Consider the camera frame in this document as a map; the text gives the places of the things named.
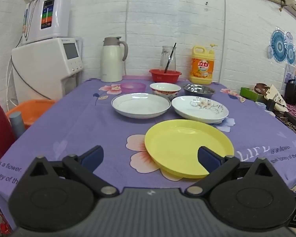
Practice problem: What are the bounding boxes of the yellow detergent bottle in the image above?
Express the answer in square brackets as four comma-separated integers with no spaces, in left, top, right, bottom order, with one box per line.
[189,44,218,86]

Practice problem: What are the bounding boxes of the white water dispenser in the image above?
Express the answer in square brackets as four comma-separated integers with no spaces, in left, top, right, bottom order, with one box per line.
[11,38,84,102]

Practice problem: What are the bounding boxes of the white bowl with red pattern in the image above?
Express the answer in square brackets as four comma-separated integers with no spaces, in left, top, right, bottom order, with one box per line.
[150,83,182,99]

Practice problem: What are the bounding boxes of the metal bowl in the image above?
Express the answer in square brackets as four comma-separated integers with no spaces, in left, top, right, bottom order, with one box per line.
[183,84,216,98]

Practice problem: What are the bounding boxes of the red plastic basket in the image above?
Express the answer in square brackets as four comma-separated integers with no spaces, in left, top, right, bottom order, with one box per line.
[149,69,182,84]

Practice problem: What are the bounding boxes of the orange plastic basin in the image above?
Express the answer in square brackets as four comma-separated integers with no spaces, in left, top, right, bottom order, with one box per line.
[5,99,57,130]

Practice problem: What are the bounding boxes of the purple floral tablecloth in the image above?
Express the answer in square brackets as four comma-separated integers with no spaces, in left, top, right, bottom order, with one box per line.
[0,75,296,230]

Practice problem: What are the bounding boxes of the white floral plate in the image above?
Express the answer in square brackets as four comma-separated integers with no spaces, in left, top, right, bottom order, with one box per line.
[171,95,229,124]

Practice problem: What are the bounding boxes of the blue paper fans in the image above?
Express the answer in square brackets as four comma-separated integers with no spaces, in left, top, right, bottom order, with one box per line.
[268,28,296,65]

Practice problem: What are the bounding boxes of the black straw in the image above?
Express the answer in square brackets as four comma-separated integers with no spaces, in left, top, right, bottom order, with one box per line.
[164,42,177,74]

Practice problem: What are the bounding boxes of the white thermos jug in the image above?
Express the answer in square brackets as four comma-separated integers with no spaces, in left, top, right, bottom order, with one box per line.
[100,37,129,82]

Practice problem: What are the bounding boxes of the long black box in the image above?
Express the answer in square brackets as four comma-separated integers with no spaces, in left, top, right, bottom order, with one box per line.
[285,112,296,126]

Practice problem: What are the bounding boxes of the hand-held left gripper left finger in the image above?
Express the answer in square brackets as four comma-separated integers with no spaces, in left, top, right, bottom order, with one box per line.
[20,145,119,198]

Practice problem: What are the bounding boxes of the wall photos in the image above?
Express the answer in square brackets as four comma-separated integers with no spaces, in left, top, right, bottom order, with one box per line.
[285,63,296,86]

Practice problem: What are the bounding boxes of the beige tote bag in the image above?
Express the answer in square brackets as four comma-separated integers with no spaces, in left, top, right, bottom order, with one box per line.
[254,83,288,113]

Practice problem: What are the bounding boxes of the yellow plastic plate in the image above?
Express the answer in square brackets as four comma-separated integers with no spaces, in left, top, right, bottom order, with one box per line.
[144,119,235,179]

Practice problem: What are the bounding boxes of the glass carafe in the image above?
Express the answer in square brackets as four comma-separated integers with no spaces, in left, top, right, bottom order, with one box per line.
[160,46,176,73]

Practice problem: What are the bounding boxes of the grey cylinder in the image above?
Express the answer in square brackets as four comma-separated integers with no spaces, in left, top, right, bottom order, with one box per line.
[9,112,26,139]

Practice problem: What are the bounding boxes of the plain white plate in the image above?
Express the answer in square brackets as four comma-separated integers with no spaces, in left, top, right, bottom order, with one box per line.
[111,93,171,119]

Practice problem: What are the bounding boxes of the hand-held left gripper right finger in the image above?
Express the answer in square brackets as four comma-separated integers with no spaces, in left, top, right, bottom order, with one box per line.
[185,146,280,198]

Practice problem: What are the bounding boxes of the green box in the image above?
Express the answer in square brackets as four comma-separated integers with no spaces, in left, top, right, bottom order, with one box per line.
[240,87,264,103]

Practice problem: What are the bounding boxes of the purple plastic bowl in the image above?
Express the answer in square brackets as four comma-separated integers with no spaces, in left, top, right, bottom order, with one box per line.
[120,82,147,94]

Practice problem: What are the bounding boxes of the white water purifier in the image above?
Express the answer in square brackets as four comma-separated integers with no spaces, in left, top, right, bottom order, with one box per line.
[22,0,71,45]

